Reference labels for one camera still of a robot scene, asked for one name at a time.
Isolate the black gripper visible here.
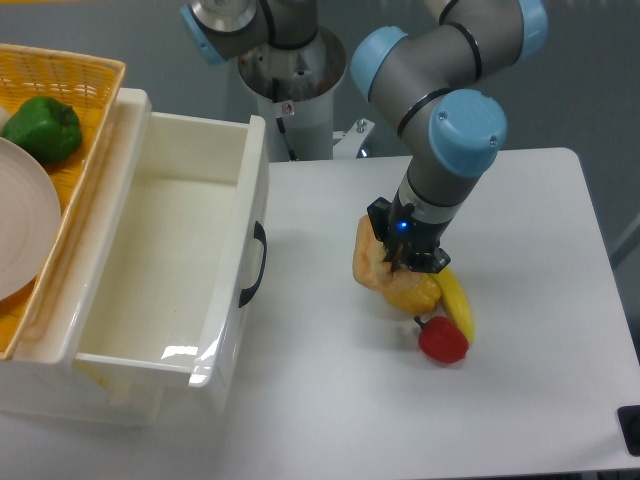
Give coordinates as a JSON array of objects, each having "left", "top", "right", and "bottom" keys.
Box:
[{"left": 367, "top": 191, "right": 451, "bottom": 273}]

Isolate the triangle bread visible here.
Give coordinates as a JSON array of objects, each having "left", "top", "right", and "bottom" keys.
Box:
[{"left": 352, "top": 215, "right": 424, "bottom": 292}]

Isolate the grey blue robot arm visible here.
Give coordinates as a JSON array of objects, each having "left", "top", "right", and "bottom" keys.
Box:
[{"left": 180, "top": 1, "right": 548, "bottom": 273}]

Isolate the white upper drawer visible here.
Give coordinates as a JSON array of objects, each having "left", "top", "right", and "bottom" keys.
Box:
[{"left": 63, "top": 112, "right": 270, "bottom": 391}]

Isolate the white drawer cabinet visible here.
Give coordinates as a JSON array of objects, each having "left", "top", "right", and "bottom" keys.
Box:
[{"left": 0, "top": 88, "right": 271, "bottom": 427}]

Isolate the yellow bell pepper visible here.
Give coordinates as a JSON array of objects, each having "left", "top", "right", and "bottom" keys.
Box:
[{"left": 382, "top": 274, "right": 441, "bottom": 316}]

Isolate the yellow banana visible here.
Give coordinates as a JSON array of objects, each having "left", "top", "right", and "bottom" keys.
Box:
[{"left": 430, "top": 267, "right": 475, "bottom": 344}]

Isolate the red bell pepper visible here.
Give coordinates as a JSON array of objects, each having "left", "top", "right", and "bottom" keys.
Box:
[{"left": 413, "top": 316, "right": 469, "bottom": 364}]

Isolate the black object at table edge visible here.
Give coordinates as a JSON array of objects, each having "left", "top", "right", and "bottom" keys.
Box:
[{"left": 617, "top": 405, "right": 640, "bottom": 457}]

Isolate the yellow woven basket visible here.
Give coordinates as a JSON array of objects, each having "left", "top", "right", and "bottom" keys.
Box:
[{"left": 1, "top": 44, "right": 126, "bottom": 360}]

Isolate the green bell pepper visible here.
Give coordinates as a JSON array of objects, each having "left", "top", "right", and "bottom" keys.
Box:
[{"left": 1, "top": 96, "right": 83, "bottom": 165}]

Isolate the beige plate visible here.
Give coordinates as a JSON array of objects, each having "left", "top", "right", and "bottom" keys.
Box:
[{"left": 1, "top": 139, "right": 61, "bottom": 299}]

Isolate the white table bracket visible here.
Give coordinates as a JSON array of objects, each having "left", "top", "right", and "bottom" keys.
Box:
[{"left": 332, "top": 118, "right": 376, "bottom": 159}]

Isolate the black drawer handle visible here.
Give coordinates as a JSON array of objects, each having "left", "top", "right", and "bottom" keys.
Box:
[{"left": 238, "top": 220, "right": 268, "bottom": 308}]

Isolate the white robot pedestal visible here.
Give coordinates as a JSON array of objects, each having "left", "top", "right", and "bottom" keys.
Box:
[{"left": 238, "top": 26, "right": 347, "bottom": 162}]

